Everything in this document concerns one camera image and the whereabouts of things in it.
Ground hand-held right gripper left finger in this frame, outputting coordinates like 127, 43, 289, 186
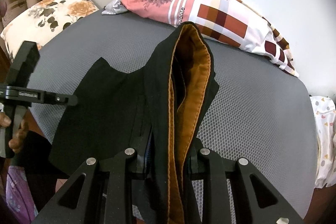
31, 135, 152, 224

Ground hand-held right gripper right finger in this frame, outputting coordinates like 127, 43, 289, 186
185, 140, 306, 224

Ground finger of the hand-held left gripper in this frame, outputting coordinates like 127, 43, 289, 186
39, 91, 79, 107

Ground black pants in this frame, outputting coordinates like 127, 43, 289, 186
49, 21, 219, 224

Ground person's left forearm purple sleeve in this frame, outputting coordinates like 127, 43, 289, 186
5, 165, 36, 224

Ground person's left hand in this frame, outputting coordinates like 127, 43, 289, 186
0, 112, 30, 154

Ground floral pillow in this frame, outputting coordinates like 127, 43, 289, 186
0, 0, 100, 62

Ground grey mesh mattress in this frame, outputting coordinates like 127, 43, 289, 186
26, 10, 315, 219

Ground grey white cloth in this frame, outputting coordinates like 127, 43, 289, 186
102, 0, 129, 16

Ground white dotted sheet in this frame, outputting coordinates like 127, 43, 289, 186
310, 95, 336, 188

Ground pink checked blanket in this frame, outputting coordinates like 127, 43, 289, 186
122, 0, 300, 77

